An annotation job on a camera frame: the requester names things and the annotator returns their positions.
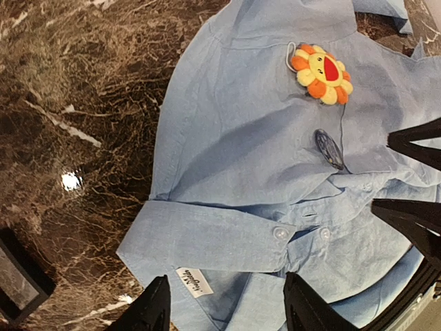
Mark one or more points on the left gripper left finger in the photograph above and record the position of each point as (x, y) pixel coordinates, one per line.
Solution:
(150, 311)

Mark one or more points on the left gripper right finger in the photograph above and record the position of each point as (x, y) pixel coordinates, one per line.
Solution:
(306, 310)

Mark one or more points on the round blue swirl badge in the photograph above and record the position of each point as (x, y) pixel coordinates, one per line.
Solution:
(329, 149)

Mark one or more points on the plush sunflower brooch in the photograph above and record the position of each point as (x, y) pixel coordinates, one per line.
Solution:
(323, 76)

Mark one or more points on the light blue shirt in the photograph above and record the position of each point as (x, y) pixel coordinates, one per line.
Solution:
(240, 193)

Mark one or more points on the far black square tray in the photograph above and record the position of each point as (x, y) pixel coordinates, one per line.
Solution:
(24, 285)

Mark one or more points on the black front table rail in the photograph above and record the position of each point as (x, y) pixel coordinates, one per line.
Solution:
(423, 289)

